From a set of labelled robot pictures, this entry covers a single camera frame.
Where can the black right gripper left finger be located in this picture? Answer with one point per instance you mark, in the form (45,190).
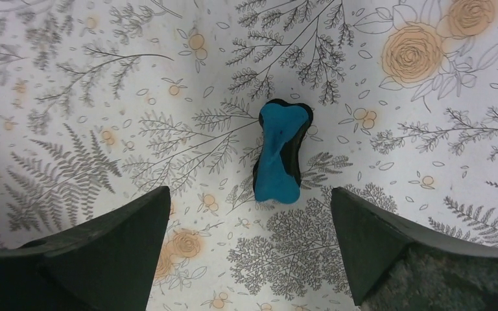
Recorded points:
(107,263)

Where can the floral table mat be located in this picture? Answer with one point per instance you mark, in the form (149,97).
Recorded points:
(103,101)

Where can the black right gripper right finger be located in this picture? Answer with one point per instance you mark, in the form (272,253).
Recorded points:
(395,264)

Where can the blue whiteboard eraser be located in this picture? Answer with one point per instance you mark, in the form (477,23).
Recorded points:
(276,174)

